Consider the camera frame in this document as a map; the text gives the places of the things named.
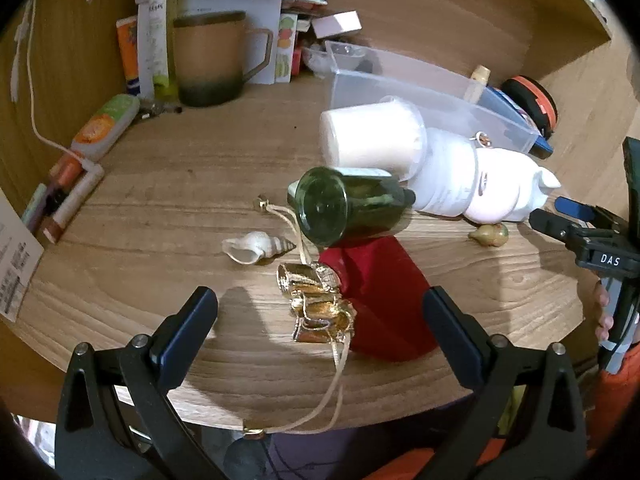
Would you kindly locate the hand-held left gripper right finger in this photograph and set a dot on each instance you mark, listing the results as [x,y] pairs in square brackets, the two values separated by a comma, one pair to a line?
[450,332]

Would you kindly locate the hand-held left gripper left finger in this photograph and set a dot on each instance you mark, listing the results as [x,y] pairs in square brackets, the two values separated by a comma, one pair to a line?
[185,332]

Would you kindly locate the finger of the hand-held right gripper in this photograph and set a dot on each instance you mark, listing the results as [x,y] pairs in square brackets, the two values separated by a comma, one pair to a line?
[574,208]
[550,222]

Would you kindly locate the red pouch with gold trim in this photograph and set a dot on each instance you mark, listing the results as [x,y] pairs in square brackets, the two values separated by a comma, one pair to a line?
[390,300]

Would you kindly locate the white pig figurine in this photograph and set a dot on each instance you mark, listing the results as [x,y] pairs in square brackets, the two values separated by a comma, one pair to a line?
[480,180]

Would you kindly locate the green glass bottle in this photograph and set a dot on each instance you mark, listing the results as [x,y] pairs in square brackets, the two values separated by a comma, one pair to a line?
[330,207]

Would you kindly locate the white plastic cup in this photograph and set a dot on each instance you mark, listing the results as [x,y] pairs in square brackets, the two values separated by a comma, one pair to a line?
[370,135]

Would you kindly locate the clear plastic container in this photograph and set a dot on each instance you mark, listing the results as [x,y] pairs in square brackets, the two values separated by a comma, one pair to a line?
[400,90]

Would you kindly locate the person's right hand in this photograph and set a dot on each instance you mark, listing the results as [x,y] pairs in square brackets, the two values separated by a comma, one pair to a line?
[603,310]

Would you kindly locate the small yellow-green seashell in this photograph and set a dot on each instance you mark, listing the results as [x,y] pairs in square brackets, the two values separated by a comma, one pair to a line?
[490,234]

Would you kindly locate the white seashell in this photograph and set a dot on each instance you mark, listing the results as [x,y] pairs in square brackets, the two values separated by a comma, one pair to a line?
[252,249]

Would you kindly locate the orange and black round case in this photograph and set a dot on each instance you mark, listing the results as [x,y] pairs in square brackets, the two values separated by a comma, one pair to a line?
[537,100]

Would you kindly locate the blue packet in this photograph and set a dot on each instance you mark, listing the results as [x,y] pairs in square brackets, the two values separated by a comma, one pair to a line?
[515,110]

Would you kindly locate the orange garment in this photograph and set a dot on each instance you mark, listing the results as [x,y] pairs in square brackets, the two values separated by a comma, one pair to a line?
[617,390]

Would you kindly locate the small cream bottle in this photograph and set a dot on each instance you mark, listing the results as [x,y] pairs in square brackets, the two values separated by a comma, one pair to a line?
[477,82]

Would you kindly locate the white lip balm stick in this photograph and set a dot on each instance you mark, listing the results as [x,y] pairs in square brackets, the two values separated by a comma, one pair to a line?
[75,200]

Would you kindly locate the white printed card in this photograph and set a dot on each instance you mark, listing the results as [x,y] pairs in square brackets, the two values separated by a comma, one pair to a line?
[15,265]

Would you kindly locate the green and orange tissue pack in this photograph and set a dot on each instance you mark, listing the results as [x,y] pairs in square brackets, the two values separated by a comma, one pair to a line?
[102,127]

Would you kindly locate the small metal keys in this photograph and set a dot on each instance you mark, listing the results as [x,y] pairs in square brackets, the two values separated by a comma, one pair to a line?
[157,108]

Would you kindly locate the brown ceramic mug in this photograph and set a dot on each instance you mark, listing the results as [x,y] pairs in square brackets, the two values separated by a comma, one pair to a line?
[210,55]

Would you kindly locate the glass bowl of marbles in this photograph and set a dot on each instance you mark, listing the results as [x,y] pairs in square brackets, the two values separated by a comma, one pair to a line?
[320,60]

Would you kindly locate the orange box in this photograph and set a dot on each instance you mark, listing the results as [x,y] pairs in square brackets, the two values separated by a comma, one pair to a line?
[127,55]

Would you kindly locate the tall white box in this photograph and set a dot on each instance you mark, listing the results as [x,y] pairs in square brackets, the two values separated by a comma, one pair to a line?
[149,50]

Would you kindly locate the pink and white small box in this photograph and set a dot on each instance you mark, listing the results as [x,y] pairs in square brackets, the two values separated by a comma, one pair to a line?
[337,22]

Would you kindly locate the yellow-green spray bottle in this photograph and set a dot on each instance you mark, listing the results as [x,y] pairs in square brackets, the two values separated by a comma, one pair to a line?
[165,35]

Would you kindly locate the fruit print box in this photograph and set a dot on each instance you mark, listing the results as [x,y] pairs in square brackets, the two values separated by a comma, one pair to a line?
[285,50]

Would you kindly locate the white envelope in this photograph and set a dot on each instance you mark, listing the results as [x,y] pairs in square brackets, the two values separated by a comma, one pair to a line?
[260,5]

